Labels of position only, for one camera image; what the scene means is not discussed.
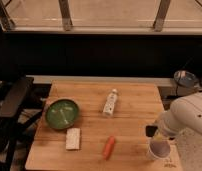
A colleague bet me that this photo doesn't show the white sponge block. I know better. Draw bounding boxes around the white sponge block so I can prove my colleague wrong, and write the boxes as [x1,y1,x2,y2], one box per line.
[66,128,81,150]

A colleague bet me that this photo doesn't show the orange carrot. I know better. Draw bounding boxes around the orange carrot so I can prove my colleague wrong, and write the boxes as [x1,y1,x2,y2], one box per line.
[102,136,116,160]

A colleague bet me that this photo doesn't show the metal window frame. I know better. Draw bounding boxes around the metal window frame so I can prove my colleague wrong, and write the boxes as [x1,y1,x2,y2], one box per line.
[0,0,202,35]

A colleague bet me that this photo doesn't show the white ceramic cup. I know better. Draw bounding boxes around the white ceramic cup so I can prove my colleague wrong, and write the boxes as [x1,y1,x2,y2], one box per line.
[146,137,171,160]

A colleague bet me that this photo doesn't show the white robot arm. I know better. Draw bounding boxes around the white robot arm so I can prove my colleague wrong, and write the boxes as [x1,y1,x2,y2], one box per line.
[145,93,202,139]

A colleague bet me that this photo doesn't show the white plastic bottle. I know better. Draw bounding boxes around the white plastic bottle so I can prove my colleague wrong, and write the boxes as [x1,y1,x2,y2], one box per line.
[103,89,118,117]

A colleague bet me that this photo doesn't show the black chair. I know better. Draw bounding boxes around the black chair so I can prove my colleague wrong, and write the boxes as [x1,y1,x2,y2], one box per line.
[0,77,42,171]

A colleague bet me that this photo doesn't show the small yellow eraser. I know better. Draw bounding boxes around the small yellow eraser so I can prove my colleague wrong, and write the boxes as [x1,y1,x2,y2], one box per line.
[153,133,163,140]

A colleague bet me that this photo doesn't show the green ceramic bowl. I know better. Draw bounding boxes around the green ceramic bowl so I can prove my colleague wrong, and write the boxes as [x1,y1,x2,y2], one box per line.
[45,99,80,130]

